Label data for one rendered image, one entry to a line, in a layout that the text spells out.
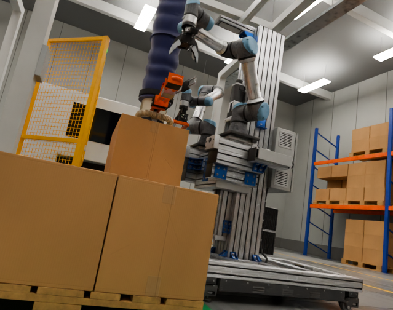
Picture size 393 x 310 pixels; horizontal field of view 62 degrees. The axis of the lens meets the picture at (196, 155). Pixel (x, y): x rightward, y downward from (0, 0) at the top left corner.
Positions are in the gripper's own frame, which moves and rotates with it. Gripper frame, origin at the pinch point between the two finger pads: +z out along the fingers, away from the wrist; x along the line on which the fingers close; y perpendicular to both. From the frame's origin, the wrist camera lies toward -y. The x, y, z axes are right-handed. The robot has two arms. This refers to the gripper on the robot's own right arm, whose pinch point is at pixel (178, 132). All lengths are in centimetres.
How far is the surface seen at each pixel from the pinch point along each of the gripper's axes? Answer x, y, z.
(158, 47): -32, 38, -42
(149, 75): -34, 36, -22
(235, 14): 76, -129, -218
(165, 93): -28, 79, 5
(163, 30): -32, 40, -54
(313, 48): 491, -539, -527
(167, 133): -19, 58, 19
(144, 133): -32, 58, 23
